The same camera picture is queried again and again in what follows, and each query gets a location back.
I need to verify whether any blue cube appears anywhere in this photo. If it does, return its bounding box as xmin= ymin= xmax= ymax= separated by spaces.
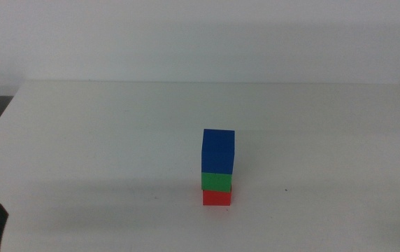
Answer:
xmin=201 ymin=128 xmax=236 ymax=175

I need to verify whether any red cube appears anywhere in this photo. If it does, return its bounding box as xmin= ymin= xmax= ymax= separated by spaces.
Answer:
xmin=202 ymin=188 xmax=233 ymax=207

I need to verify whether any green cube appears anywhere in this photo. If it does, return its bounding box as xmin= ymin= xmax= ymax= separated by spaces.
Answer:
xmin=201 ymin=171 xmax=233 ymax=193

